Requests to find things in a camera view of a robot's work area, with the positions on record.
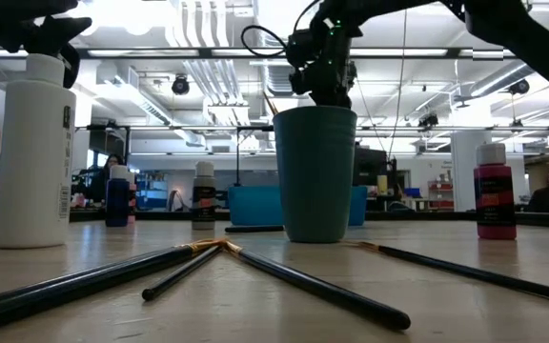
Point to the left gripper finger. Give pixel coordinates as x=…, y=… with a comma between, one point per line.
x=74, y=64

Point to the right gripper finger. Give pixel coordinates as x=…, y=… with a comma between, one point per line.
x=302, y=80

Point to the teal plastic cup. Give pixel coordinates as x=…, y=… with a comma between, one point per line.
x=315, y=181

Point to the large white plastic bottle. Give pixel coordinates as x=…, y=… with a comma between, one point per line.
x=31, y=167

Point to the dark blue paint bottle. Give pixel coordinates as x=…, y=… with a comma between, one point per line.
x=117, y=200

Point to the grey paint bottle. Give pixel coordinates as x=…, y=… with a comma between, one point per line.
x=203, y=200

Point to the magenta red paint bottle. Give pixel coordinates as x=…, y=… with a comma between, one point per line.
x=494, y=200

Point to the thin short black paintbrush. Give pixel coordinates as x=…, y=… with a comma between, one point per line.
x=179, y=274

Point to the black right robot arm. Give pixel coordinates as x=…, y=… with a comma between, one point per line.
x=517, y=38

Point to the black computer monitor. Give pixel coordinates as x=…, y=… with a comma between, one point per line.
x=372, y=167

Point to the black overhead light bar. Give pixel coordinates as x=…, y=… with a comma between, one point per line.
x=453, y=53

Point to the small yellow container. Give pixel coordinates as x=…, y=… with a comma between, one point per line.
x=382, y=185

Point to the blue plastic tray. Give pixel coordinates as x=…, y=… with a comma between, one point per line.
x=250, y=205

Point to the blue lit shelf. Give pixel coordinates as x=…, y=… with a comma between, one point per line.
x=153, y=195

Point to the white pillar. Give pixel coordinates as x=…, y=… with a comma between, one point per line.
x=462, y=171

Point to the red storage shelf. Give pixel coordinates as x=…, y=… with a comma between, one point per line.
x=441, y=205

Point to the thick black paintbrush gold ferrule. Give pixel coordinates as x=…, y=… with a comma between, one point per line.
x=65, y=287

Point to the silver ceiling air duct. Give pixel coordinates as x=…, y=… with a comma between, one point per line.
x=277, y=78

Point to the black ceiling-mounted camera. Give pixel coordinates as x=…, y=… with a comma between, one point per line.
x=520, y=87
x=516, y=123
x=428, y=120
x=180, y=86

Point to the black background rig frame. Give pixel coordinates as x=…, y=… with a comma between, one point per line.
x=184, y=127

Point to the black aluminium table frame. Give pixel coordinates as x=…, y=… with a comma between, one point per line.
x=165, y=215

